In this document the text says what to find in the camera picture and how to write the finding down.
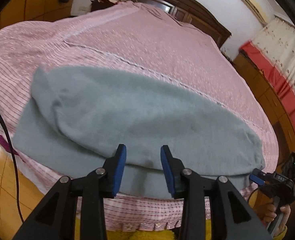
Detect grey fleece pants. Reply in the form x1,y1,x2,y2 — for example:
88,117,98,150
13,67,265,199

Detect right hand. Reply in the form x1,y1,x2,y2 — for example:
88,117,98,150
256,203,291,228

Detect wooden drawer cabinet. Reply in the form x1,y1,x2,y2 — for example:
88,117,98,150
232,52,295,165

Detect yellow floor mat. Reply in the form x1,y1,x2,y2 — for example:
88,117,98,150
73,217,213,240

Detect cream and red curtain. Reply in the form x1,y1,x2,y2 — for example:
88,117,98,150
239,17,295,130

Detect pink floral bedspread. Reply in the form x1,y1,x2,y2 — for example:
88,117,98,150
0,2,278,231

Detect dark wooden headboard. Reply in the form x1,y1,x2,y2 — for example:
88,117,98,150
129,0,231,48

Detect black cable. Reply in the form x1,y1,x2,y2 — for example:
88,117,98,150
0,84,26,224

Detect wall air conditioner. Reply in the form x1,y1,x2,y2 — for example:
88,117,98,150
241,0,269,26

